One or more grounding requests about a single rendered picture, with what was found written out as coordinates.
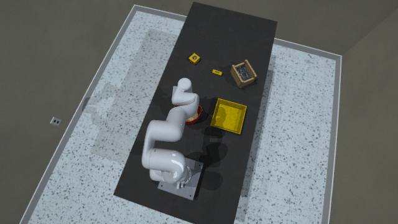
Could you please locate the brown wooden crate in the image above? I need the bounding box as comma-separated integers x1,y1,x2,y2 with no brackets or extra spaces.
230,60,257,88

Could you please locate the yellow spirit level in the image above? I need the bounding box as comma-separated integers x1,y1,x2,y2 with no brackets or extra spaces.
211,70,223,76

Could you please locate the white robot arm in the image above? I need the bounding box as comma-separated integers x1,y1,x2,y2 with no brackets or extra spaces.
142,78,200,189

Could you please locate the yellow shallow tray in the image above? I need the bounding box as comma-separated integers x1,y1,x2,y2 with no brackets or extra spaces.
210,98,247,134

